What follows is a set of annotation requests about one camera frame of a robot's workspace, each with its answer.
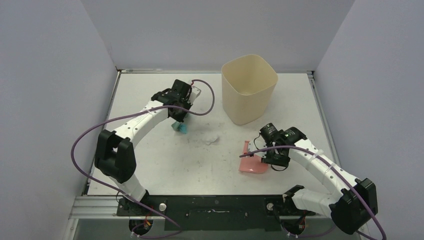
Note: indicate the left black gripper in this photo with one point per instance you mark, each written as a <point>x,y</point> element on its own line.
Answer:
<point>180,118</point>

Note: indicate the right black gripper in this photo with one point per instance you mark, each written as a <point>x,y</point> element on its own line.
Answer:
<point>271,158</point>

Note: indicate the green hand brush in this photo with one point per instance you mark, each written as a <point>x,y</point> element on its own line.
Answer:
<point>181,127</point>

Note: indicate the pink plastic dustpan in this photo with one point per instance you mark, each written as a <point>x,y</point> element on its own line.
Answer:
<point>252,163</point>

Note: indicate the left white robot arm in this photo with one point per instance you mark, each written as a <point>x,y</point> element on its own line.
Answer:
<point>115,150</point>

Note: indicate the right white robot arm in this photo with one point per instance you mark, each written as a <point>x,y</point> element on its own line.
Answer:
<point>350,202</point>

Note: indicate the white torn paper scrap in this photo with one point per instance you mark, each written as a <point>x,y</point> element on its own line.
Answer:
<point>210,139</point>

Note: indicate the beige plastic waste bin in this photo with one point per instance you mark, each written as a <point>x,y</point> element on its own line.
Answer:
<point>247,84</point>

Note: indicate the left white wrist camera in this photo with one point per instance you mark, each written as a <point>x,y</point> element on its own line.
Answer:
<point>195,92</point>

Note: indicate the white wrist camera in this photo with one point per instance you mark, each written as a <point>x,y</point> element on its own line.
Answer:
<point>259,144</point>
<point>195,92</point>

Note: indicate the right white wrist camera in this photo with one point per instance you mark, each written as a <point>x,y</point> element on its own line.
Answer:
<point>259,144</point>

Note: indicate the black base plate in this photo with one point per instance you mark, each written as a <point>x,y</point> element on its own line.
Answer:
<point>214,212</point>

